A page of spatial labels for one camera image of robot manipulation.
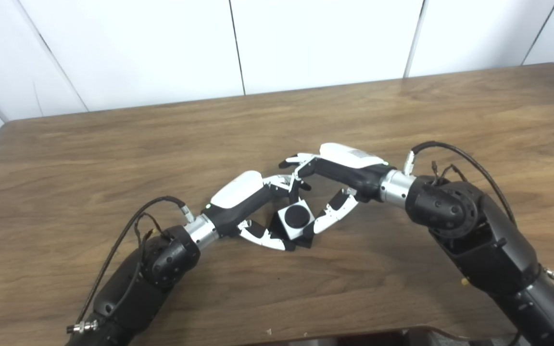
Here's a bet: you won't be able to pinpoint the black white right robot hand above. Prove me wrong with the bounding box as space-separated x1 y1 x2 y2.
278 143 398 235

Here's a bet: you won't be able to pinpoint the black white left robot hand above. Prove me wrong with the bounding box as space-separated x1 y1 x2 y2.
203 171 312 251

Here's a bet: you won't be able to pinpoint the white square piece with hole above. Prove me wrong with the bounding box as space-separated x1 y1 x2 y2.
279 201 316 239

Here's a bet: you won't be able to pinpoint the black peg with square base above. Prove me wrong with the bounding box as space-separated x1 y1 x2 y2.
268 204 316 249

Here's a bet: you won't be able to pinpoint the black robot torso edge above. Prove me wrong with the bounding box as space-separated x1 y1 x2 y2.
277 331 405 346

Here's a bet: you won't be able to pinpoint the thin right wrist wires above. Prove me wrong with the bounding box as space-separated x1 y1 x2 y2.
430 161 467 183

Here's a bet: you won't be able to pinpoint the thin wrist wires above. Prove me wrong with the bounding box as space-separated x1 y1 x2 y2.
133 213 169 246
430 161 467 183

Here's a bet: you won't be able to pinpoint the thin left wrist wires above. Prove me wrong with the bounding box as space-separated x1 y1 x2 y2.
133 213 169 246

